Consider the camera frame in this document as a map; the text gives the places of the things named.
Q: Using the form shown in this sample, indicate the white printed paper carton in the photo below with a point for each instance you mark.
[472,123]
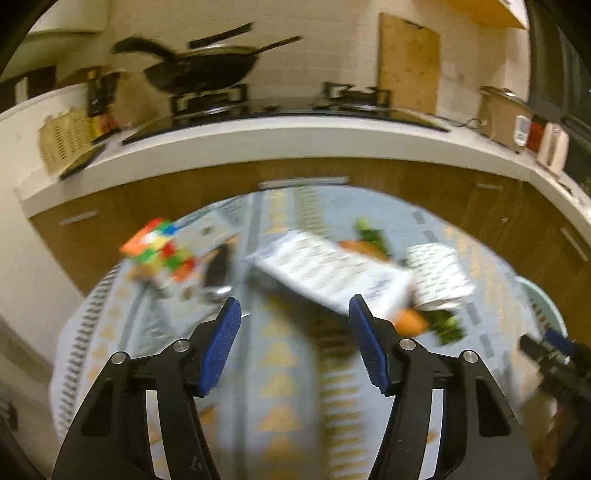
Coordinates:
[323,272]

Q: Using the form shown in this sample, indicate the patterned light blue tablecloth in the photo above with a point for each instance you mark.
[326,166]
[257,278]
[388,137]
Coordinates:
[294,400]

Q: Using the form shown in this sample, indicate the multicoloured puzzle cube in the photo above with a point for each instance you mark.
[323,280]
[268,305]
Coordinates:
[158,256]

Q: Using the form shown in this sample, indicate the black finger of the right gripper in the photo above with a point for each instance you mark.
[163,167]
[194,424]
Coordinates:
[563,379]

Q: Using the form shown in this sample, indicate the white electric kettle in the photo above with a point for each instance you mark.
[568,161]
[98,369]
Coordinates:
[553,149]

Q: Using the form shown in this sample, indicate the green leafy vegetable scrap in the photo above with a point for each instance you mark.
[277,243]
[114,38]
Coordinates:
[443,323]

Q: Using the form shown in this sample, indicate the light blue plastic basket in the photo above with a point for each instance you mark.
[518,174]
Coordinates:
[546,313]

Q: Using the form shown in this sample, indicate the beige rice cooker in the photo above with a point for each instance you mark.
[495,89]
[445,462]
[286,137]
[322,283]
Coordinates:
[504,118]

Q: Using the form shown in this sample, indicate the black wok pan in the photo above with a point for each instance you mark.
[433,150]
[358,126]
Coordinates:
[208,64]

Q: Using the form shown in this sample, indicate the black gas stove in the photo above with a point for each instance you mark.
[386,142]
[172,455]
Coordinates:
[235,103]

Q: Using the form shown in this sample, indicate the woven beige basket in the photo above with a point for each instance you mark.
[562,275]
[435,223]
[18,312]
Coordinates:
[66,143]

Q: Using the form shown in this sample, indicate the brown wooden cabinet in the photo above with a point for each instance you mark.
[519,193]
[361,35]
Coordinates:
[538,225]

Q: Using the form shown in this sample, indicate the orange bread roll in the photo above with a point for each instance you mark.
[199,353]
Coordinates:
[395,305]

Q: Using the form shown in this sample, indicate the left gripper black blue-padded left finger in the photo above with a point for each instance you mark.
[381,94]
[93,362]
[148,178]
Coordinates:
[108,438]

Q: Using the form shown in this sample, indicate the wooden cutting board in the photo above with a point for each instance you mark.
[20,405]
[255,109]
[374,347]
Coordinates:
[409,63]

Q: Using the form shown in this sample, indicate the black silver car key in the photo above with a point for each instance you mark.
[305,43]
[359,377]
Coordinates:
[217,277]

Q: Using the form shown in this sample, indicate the yellow wall cabinet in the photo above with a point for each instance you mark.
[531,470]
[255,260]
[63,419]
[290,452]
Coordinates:
[493,13]

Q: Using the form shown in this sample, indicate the red container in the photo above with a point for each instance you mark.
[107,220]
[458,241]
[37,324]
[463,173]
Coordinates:
[535,136]

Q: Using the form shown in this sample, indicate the white polka dot paper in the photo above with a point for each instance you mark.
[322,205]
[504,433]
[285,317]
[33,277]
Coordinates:
[440,282]

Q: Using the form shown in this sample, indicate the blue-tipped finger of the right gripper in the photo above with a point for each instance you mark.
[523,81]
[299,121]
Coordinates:
[578,353]

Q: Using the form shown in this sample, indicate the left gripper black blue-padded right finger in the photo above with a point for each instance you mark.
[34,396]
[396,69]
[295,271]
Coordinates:
[480,438]

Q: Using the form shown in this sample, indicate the dark sauce bottle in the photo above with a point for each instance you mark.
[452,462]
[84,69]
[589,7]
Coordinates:
[101,122]

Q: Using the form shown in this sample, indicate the dark kitchen window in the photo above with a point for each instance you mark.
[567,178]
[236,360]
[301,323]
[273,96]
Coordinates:
[560,87]

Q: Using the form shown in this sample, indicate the white kitchen countertop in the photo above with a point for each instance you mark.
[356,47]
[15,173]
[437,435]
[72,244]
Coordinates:
[298,137]

